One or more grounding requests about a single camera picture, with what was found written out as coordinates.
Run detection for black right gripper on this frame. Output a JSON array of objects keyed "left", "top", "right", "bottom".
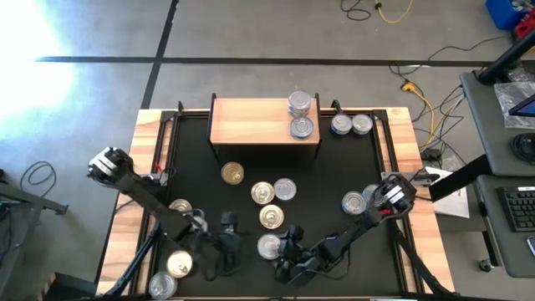
[{"left": 273, "top": 224, "right": 325, "bottom": 285}]

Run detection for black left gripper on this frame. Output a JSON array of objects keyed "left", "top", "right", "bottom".
[{"left": 196, "top": 212, "right": 246, "bottom": 275}]

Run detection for silver lid can teal label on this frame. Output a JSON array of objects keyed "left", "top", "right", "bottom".
[
  {"left": 256, "top": 233, "right": 283, "bottom": 261},
  {"left": 289, "top": 115, "right": 315, "bottom": 140}
]

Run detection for silver lid can red label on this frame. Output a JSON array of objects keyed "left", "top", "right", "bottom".
[{"left": 191, "top": 207, "right": 209, "bottom": 231}]

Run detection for gold lid can white label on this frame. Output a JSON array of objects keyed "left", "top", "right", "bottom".
[
  {"left": 250, "top": 181, "right": 276, "bottom": 206},
  {"left": 258, "top": 203, "right": 285, "bottom": 230}
]

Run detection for dark gold seafood can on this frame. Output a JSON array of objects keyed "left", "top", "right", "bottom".
[{"left": 220, "top": 161, "right": 245, "bottom": 186}]

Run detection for gold lid seafood can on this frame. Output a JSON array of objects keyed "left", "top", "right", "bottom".
[{"left": 168, "top": 197, "right": 194, "bottom": 214}]

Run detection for silver lid can blue label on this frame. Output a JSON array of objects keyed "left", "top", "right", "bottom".
[
  {"left": 330, "top": 112, "right": 354, "bottom": 135},
  {"left": 340, "top": 190, "right": 368, "bottom": 217}
]

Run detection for wooden shelf black sides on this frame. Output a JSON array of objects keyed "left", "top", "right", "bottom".
[{"left": 206, "top": 90, "right": 323, "bottom": 163}]

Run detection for pale gold lid can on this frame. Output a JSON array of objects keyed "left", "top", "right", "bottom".
[{"left": 166, "top": 249, "right": 194, "bottom": 279}]

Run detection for black table mat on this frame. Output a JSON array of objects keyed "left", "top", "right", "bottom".
[{"left": 166, "top": 112, "right": 396, "bottom": 296}]

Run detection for black power brick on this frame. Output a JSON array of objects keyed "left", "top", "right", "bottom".
[{"left": 420, "top": 146, "right": 442, "bottom": 162}]

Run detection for white paper sheet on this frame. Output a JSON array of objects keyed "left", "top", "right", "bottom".
[{"left": 424, "top": 166, "right": 471, "bottom": 219}]

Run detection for black box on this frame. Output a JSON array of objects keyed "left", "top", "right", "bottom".
[{"left": 41, "top": 272, "right": 99, "bottom": 301}]

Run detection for grey metal stand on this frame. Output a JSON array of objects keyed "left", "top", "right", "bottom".
[{"left": 0, "top": 169, "right": 70, "bottom": 301}]

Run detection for grey desk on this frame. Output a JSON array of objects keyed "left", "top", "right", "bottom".
[{"left": 428, "top": 69, "right": 535, "bottom": 279}]

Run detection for black keyboard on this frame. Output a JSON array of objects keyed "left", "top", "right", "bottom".
[{"left": 496, "top": 186, "right": 535, "bottom": 233}]

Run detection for clear plastic bag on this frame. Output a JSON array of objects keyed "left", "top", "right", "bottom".
[{"left": 492, "top": 81, "right": 535, "bottom": 130}]

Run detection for blue lit screen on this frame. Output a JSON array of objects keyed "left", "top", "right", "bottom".
[{"left": 507, "top": 94, "right": 535, "bottom": 118}]

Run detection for blue plastic bin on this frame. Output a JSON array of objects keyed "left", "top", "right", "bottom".
[{"left": 484, "top": 0, "right": 528, "bottom": 31}]

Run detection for red plastic object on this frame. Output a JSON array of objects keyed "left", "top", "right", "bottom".
[{"left": 512, "top": 18, "right": 535, "bottom": 41}]

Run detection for black aluminium table frame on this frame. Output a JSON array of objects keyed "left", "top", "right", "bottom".
[{"left": 98, "top": 99, "right": 456, "bottom": 301}]

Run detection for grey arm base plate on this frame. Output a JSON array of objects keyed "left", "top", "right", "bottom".
[{"left": 380, "top": 170, "right": 440, "bottom": 185}]

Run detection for yellow cable with plug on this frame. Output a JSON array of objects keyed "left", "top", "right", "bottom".
[{"left": 400, "top": 81, "right": 438, "bottom": 150}]

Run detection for black cable loop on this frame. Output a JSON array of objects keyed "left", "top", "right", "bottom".
[{"left": 19, "top": 161, "right": 58, "bottom": 198}]

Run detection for black looped floor cable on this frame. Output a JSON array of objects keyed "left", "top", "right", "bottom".
[{"left": 339, "top": 0, "right": 372, "bottom": 22}]

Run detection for coiled black cable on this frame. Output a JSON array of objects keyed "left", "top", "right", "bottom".
[{"left": 510, "top": 131, "right": 535, "bottom": 165}]

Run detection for yellow floor cable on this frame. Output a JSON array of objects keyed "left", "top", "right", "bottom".
[{"left": 374, "top": 0, "right": 415, "bottom": 25}]

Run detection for long black floor cable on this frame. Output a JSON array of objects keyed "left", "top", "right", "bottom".
[{"left": 386, "top": 35, "right": 513, "bottom": 79}]

